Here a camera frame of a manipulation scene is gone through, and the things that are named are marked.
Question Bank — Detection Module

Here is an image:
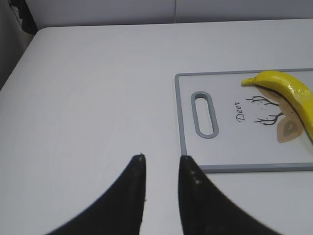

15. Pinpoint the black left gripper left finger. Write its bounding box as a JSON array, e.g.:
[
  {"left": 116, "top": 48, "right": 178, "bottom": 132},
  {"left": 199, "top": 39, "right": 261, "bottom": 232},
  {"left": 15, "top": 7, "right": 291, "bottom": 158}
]
[{"left": 50, "top": 154, "right": 146, "bottom": 235}]

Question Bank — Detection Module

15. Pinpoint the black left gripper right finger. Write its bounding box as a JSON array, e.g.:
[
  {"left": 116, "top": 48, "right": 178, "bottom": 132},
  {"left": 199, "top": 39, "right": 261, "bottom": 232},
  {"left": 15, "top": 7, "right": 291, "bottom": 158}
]
[{"left": 178, "top": 156, "right": 277, "bottom": 235}]

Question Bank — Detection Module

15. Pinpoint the yellow plastic banana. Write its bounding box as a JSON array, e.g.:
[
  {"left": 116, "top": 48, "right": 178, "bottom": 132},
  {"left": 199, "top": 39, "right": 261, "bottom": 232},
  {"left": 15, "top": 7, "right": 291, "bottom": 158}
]
[{"left": 241, "top": 70, "right": 313, "bottom": 143}]

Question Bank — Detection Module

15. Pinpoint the white grey cutting board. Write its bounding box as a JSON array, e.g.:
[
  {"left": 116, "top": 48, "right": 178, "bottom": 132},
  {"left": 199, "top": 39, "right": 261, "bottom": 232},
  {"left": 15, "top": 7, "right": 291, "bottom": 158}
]
[{"left": 175, "top": 70, "right": 313, "bottom": 173}]

